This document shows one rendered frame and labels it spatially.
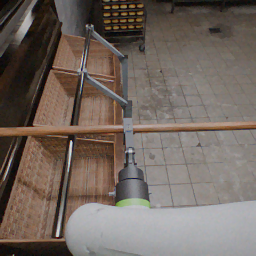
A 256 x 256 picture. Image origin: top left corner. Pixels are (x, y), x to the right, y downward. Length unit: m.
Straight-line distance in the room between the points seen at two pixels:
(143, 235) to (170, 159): 1.80
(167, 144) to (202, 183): 0.51
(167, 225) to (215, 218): 0.06
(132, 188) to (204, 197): 1.48
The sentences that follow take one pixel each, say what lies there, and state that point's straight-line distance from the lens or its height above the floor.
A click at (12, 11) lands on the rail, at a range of 0.99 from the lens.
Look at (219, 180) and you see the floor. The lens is 2.11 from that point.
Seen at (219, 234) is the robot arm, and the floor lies 1.51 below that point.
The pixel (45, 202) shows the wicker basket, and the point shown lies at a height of 0.60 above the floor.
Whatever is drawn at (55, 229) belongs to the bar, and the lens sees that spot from 0.61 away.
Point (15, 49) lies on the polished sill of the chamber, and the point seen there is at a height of 1.18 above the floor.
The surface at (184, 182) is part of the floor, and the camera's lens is 2.00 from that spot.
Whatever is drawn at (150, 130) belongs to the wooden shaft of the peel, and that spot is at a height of 1.20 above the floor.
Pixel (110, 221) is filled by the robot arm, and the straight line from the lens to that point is 0.37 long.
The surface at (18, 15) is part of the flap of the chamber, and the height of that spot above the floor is 1.41.
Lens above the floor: 1.74
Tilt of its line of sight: 50 degrees down
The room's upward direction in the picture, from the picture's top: straight up
